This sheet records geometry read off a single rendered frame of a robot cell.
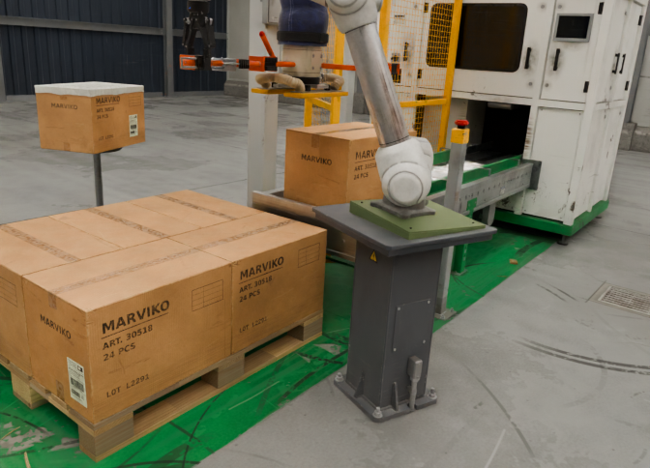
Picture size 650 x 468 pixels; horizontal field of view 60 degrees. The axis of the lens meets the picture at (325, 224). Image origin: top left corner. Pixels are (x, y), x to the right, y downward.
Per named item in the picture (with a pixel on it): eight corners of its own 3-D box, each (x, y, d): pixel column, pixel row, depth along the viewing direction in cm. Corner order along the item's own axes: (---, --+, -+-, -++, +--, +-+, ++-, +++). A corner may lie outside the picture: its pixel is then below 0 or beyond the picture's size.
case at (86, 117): (94, 154, 361) (90, 89, 349) (40, 148, 370) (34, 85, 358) (145, 141, 417) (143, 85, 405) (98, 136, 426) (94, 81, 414)
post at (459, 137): (434, 308, 315) (457, 127, 285) (446, 312, 311) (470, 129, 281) (429, 312, 309) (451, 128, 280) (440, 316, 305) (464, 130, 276)
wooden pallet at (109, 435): (189, 278, 335) (188, 255, 331) (322, 335, 278) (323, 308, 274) (-35, 355, 243) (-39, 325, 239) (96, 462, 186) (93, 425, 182)
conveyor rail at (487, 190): (523, 186, 444) (527, 161, 438) (529, 187, 441) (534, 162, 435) (354, 258, 267) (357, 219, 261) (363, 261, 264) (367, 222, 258)
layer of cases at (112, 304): (188, 255, 331) (187, 189, 319) (323, 308, 274) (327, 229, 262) (-38, 325, 239) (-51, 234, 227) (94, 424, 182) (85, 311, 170)
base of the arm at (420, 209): (443, 213, 213) (446, 198, 211) (403, 219, 199) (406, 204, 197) (407, 199, 226) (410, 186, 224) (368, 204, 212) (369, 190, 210)
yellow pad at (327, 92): (331, 94, 266) (331, 83, 264) (348, 96, 260) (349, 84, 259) (282, 96, 239) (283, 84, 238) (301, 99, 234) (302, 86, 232)
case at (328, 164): (351, 189, 339) (356, 121, 328) (409, 202, 316) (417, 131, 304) (282, 206, 294) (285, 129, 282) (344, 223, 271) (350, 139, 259)
